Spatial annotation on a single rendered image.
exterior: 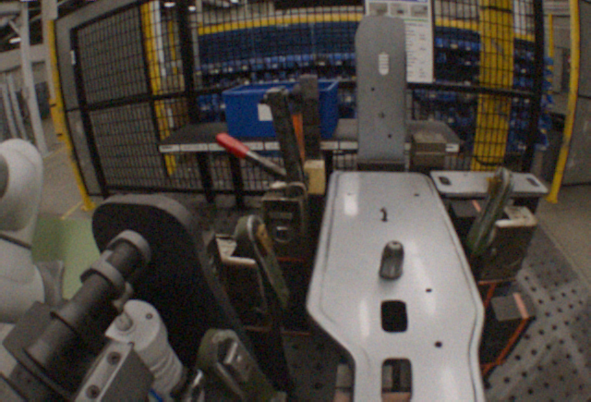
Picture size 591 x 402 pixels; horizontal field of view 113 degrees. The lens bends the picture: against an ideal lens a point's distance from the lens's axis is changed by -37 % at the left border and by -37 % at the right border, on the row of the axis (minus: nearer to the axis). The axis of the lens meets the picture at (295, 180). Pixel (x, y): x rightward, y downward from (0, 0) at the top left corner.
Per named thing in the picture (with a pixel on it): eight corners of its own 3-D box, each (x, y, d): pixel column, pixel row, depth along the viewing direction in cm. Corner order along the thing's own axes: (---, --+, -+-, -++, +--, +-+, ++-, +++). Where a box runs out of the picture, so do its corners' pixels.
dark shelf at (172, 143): (464, 153, 74) (465, 142, 72) (155, 153, 90) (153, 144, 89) (442, 129, 93) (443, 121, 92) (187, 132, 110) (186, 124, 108)
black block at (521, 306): (477, 412, 38) (554, 320, 25) (427, 420, 40) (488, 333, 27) (473, 381, 45) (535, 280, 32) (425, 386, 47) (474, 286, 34)
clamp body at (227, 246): (293, 413, 45) (265, 277, 29) (235, 403, 47) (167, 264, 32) (301, 375, 53) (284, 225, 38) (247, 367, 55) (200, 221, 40)
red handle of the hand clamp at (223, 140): (304, 188, 47) (214, 135, 46) (297, 198, 48) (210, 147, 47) (307, 176, 51) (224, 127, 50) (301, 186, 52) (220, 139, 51)
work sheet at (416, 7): (435, 86, 88) (432, -8, 75) (366, 83, 92) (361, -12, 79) (433, 85, 89) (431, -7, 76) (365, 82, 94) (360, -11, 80)
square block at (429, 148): (428, 264, 80) (448, 141, 65) (401, 264, 81) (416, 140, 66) (423, 247, 87) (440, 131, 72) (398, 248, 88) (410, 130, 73)
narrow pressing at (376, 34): (404, 161, 71) (405, 16, 57) (356, 160, 74) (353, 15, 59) (404, 160, 72) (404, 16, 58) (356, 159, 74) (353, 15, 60)
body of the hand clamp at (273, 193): (310, 337, 62) (302, 200, 47) (280, 335, 63) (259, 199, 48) (314, 318, 67) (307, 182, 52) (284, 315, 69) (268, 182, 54)
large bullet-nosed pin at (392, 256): (401, 287, 37) (408, 249, 35) (378, 287, 38) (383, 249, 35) (399, 272, 40) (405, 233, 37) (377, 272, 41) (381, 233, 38)
